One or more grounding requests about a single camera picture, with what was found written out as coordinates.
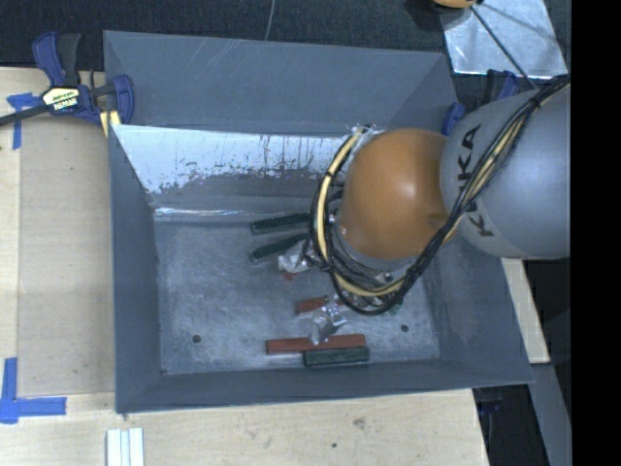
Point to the short red-brown flat block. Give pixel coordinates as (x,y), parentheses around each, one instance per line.
(310,305)

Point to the dark green flat block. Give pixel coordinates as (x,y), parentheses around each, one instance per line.
(276,247)
(281,222)
(336,357)

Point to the long red-brown flat block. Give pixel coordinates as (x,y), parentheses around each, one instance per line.
(291,345)

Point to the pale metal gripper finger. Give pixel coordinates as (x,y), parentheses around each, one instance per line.
(292,261)
(326,327)

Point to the grey metal bin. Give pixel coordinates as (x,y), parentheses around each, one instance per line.
(218,299)

